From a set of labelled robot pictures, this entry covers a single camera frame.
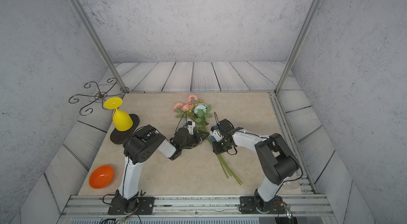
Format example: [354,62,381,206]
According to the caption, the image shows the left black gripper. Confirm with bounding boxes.
[179,131,210,152]

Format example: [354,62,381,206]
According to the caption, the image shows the artificial flower bouquet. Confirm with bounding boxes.
[173,94,243,186]

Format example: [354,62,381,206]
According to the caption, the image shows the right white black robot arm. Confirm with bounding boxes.
[209,119,301,205]

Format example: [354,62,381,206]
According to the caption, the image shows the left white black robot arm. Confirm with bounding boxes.
[118,124,209,202]

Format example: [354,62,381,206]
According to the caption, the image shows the yellow plastic goblet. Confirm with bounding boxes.
[104,97,133,131]

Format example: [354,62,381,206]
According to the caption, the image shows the black oval tray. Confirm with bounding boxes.
[110,114,140,145]

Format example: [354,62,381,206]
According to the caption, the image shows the clear plastic cup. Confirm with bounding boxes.
[283,181,300,190]

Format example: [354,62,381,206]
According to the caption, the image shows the orange plastic bowl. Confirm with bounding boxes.
[89,165,114,189]

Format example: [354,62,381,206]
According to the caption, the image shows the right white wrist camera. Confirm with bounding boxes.
[210,126,223,142]

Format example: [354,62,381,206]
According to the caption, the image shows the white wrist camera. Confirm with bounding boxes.
[210,126,223,142]
[184,119,196,135]

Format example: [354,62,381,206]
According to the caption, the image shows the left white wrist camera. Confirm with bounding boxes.
[184,119,196,135]

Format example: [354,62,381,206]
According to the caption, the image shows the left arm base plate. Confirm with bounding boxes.
[107,195,155,216]

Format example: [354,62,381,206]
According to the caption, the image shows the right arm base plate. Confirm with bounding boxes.
[238,196,286,214]

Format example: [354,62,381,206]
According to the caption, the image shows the curly metal wire stand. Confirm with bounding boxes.
[68,77,129,117]

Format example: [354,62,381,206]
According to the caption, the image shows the aluminium rail front frame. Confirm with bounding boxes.
[58,194,337,224]

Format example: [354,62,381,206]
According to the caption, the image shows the right aluminium corner post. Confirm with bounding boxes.
[275,0,322,95]

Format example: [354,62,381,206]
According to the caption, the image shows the aluminium corner post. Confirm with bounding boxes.
[68,0,129,93]
[275,0,322,95]

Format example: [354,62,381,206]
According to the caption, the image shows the left aluminium corner post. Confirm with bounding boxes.
[68,0,129,93]

